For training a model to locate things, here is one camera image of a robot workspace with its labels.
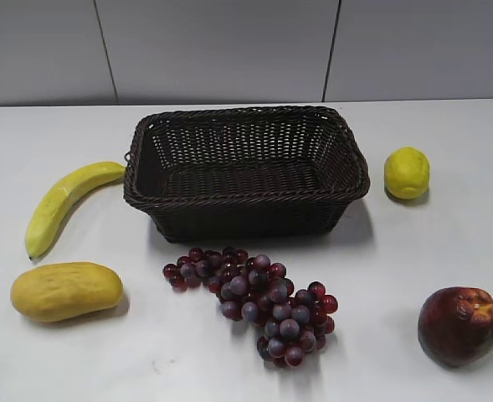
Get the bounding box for yellow mango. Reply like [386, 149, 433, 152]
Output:
[10, 262, 123, 322]

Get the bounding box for yellow lemon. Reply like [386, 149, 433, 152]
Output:
[383, 147, 430, 205]

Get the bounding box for yellow banana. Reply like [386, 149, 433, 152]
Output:
[25, 162, 126, 260]

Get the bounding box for dark brown wicker basket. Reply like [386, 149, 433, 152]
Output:
[124, 106, 370, 243]

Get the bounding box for dark red apple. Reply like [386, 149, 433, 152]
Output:
[418, 286, 493, 368]

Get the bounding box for purple grape bunch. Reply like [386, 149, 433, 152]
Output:
[162, 247, 338, 368]

